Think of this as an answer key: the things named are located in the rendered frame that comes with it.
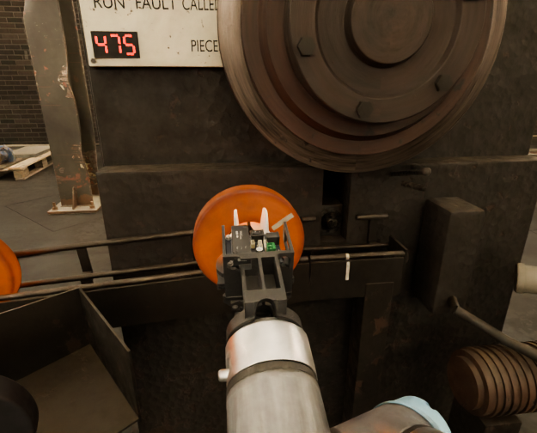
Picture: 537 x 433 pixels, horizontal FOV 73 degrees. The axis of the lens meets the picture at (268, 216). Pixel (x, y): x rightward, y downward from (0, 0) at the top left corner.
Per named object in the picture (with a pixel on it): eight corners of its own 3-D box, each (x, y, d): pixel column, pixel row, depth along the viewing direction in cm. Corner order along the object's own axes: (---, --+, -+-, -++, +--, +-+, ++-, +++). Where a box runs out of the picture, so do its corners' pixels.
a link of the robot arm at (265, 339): (313, 405, 32) (221, 415, 32) (302, 358, 36) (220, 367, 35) (321, 354, 28) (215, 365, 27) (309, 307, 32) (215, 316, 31)
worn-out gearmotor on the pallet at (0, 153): (6, 159, 444) (2, 141, 436) (27, 158, 447) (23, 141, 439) (-14, 166, 406) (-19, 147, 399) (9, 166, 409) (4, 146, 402)
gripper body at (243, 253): (288, 217, 41) (311, 300, 31) (284, 273, 46) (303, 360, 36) (218, 221, 40) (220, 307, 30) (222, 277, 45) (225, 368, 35)
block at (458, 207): (407, 289, 88) (422, 195, 80) (438, 288, 89) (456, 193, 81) (431, 316, 78) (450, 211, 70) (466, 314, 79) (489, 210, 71)
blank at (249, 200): (235, 301, 57) (237, 313, 53) (170, 226, 51) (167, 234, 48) (319, 243, 55) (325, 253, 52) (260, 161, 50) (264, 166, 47)
